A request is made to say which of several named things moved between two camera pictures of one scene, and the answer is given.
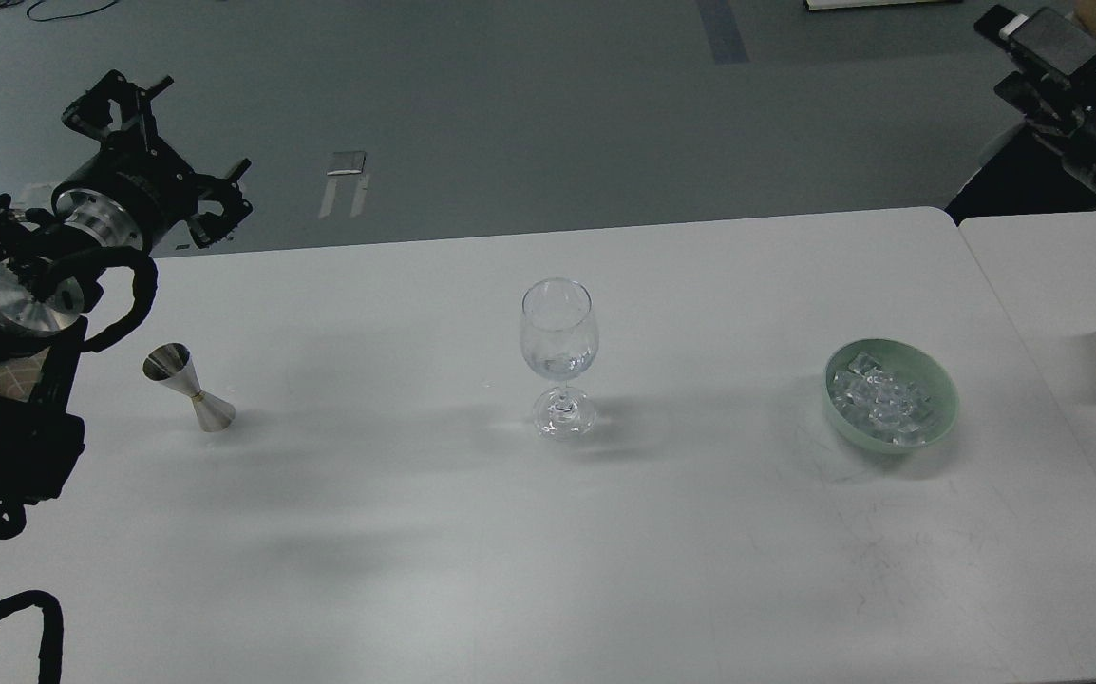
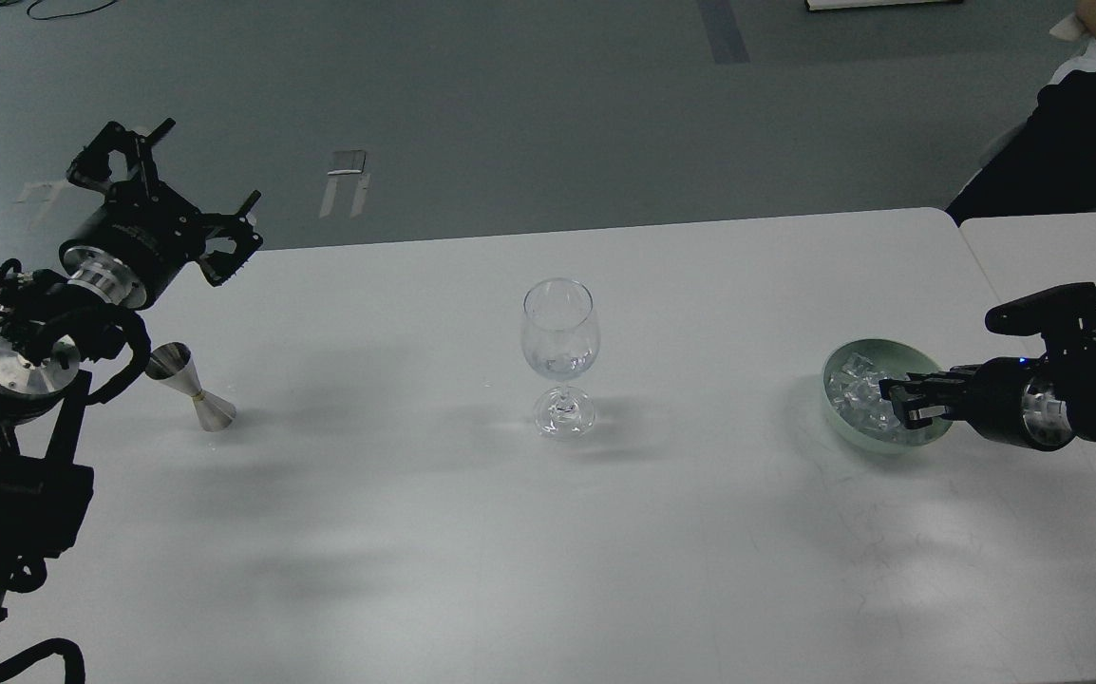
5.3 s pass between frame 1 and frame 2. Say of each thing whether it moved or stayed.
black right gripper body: moved
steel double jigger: stayed
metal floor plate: stayed
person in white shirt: stayed
